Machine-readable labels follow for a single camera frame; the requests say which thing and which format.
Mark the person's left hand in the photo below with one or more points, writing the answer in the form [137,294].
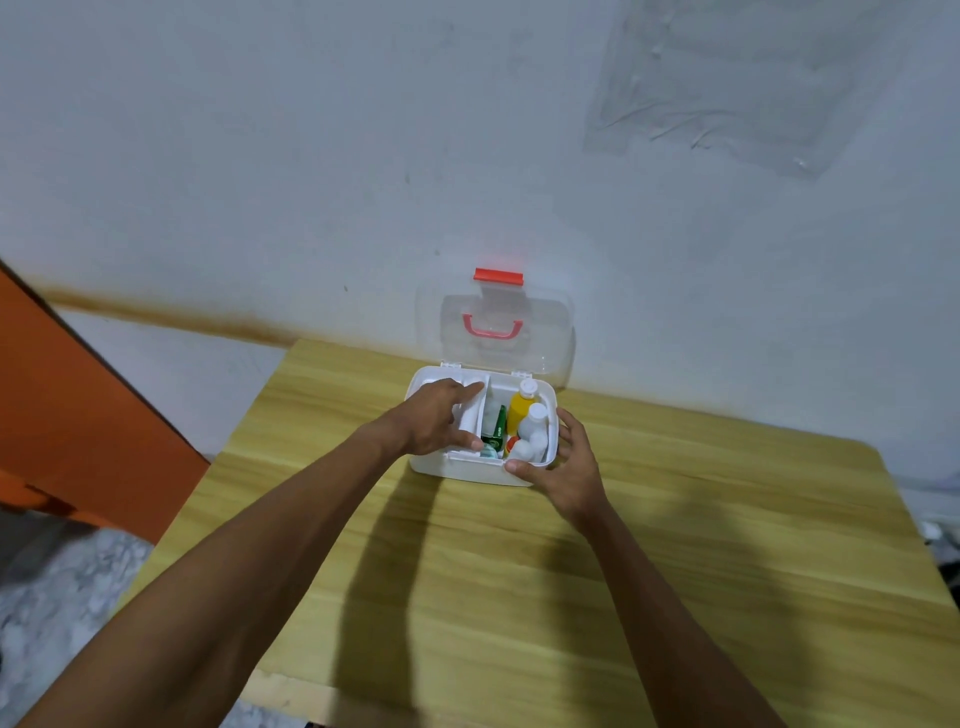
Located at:
[420,420]

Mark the yellow bottle white cap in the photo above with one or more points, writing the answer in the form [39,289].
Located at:
[519,411]

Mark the small white bottle red collar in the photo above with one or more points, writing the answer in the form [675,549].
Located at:
[519,450]

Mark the person's right thumb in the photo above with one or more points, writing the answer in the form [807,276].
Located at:
[528,472]

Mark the teal small packet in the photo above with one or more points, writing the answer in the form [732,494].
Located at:
[489,451]

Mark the person's right forearm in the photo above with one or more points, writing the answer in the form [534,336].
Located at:
[660,622]

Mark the red box latch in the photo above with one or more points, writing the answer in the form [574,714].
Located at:
[498,277]

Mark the clear plastic sheet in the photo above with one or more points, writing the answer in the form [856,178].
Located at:
[742,82]

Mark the orange wooden door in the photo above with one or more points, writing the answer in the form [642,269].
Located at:
[75,420]

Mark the person's left forearm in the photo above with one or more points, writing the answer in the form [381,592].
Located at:
[247,562]

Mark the white tray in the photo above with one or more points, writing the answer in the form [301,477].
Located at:
[469,420]

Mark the green tube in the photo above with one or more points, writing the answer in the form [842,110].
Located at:
[498,429]

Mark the person's right hand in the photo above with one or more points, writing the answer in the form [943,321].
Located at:
[574,484]

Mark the tall white plastic bottle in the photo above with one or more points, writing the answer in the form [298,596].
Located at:
[535,420]

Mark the white storage box clear lid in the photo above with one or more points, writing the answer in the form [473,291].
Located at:
[459,469]

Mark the person's left thumb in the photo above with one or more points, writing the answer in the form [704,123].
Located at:
[466,441]

